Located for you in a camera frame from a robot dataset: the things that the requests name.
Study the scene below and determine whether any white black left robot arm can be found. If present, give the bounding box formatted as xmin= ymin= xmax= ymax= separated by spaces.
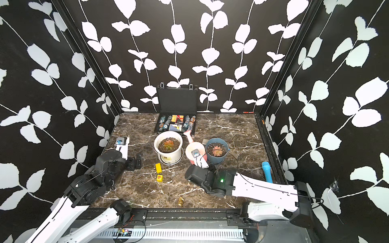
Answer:
xmin=27 ymin=150 xmax=142 ymax=243

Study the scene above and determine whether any blue plastic plant pot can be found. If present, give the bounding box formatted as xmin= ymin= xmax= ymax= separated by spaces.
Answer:
xmin=205 ymin=138 xmax=229 ymax=165

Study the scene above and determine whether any open black case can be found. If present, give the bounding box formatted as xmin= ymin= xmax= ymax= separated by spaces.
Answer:
xmin=154 ymin=83 xmax=198 ymax=134

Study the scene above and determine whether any yellow numbered die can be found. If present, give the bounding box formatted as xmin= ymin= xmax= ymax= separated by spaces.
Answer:
xmin=157 ymin=174 xmax=164 ymax=182

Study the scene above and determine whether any light blue cylinder tool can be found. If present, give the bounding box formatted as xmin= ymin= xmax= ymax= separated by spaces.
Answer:
xmin=262 ymin=162 xmax=273 ymax=183

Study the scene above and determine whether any small brass fitting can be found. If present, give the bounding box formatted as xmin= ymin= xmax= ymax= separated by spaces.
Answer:
xmin=177 ymin=196 xmax=184 ymax=207

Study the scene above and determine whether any small green circuit board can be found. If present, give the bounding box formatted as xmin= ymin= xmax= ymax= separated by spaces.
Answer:
xmin=117 ymin=228 xmax=132 ymax=238

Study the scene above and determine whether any red green succulent plant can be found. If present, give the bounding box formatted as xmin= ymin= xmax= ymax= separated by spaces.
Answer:
xmin=161 ymin=138 xmax=179 ymax=153

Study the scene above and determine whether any black front mounting rail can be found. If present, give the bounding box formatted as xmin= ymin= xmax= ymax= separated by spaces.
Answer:
xmin=60 ymin=208 xmax=311 ymax=228

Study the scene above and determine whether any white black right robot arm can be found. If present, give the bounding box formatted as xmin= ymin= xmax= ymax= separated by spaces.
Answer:
xmin=185 ymin=165 xmax=314 ymax=228

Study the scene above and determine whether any white ceramic plant pot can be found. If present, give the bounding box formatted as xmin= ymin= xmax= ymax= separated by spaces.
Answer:
xmin=154 ymin=131 xmax=183 ymax=166

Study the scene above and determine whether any pink succulent plant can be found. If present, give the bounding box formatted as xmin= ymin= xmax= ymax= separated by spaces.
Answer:
xmin=211 ymin=145 xmax=224 ymax=157

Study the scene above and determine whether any yellow block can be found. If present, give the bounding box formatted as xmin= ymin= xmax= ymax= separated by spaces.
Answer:
xmin=155 ymin=163 xmax=162 ymax=174

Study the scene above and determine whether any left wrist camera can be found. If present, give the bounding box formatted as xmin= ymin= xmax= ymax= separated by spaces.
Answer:
xmin=115 ymin=137 xmax=129 ymax=160

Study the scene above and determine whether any pink plastic watering can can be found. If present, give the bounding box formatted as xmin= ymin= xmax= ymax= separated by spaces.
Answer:
xmin=184 ymin=130 xmax=207 ymax=165

